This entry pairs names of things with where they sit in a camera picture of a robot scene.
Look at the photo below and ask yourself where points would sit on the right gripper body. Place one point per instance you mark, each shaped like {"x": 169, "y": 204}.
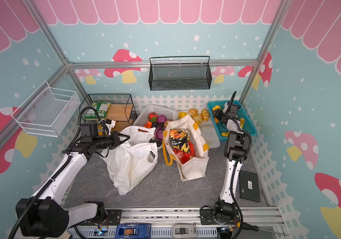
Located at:
{"x": 231, "y": 107}

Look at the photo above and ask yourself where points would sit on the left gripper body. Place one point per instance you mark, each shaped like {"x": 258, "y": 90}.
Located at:
{"x": 110, "y": 141}

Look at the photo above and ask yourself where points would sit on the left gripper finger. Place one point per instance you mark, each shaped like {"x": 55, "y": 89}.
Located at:
{"x": 123, "y": 136}
{"x": 124, "y": 144}

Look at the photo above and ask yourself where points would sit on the white plastic grocery bag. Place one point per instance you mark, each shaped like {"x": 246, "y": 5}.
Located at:
{"x": 128, "y": 166}

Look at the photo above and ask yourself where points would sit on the yellow black chips bag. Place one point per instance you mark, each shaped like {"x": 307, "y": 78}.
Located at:
{"x": 179, "y": 137}

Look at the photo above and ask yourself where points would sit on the red chips bag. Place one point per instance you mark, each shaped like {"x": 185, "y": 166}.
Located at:
{"x": 186, "y": 153}

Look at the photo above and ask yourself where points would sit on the white canvas tote bag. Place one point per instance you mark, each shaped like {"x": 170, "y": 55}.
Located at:
{"x": 196, "y": 167}

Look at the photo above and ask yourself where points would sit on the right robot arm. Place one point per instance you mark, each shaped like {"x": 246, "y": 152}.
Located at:
{"x": 226, "y": 209}

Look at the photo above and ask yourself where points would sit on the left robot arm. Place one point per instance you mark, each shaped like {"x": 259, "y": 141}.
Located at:
{"x": 41, "y": 215}

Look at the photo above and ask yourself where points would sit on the yellow lemon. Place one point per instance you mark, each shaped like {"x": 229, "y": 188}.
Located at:
{"x": 217, "y": 107}

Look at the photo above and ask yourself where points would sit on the teal plastic fruit basket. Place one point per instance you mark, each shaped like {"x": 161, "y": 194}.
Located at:
{"x": 241, "y": 114}

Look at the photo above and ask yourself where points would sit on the white plastic vegetable basket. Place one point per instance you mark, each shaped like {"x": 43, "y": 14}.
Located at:
{"x": 141, "y": 134}

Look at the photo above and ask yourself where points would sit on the orange carrot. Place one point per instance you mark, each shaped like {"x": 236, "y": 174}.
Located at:
{"x": 148, "y": 124}

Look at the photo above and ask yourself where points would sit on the right croissant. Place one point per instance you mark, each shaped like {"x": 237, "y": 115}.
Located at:
{"x": 205, "y": 114}

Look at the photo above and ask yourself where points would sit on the green snack bag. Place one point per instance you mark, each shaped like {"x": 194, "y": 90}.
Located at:
{"x": 101, "y": 107}

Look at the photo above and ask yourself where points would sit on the white plastic tray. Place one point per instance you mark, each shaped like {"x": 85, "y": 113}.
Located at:
{"x": 208, "y": 132}

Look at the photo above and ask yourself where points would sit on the magenta round vegetable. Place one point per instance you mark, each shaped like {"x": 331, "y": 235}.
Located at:
{"x": 159, "y": 134}

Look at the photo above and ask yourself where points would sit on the red tomato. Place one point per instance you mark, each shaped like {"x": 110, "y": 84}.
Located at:
{"x": 153, "y": 116}

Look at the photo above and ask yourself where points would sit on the large croissant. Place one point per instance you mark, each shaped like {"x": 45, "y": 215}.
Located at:
{"x": 198, "y": 118}

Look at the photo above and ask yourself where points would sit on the purple eggplant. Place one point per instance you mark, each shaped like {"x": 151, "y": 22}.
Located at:
{"x": 158, "y": 127}

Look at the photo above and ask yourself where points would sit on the round bread roll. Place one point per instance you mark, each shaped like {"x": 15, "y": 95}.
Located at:
{"x": 192, "y": 112}

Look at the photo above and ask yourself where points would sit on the purple onion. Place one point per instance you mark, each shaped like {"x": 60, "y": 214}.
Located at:
{"x": 161, "y": 119}

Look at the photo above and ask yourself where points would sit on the yellow corn bread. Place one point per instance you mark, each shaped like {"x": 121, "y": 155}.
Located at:
{"x": 182, "y": 114}

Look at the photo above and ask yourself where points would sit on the black flat box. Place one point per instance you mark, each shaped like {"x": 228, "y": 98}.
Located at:
{"x": 249, "y": 186}

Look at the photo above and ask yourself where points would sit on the blue box device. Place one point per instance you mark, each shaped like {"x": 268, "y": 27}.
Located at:
{"x": 133, "y": 231}

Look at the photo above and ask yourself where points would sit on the black screwdriver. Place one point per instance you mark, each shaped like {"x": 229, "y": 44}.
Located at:
{"x": 246, "y": 226}

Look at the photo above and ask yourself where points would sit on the black wire wooden shelf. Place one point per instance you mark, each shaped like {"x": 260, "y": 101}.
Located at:
{"x": 122, "y": 109}

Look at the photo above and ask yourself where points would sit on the white wire wall basket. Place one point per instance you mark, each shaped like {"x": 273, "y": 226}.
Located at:
{"x": 47, "y": 111}

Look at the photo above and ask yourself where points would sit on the black wire wall basket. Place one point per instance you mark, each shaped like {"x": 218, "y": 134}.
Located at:
{"x": 178, "y": 73}

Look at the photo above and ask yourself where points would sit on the grey switch box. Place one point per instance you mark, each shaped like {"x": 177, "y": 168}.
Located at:
{"x": 184, "y": 231}

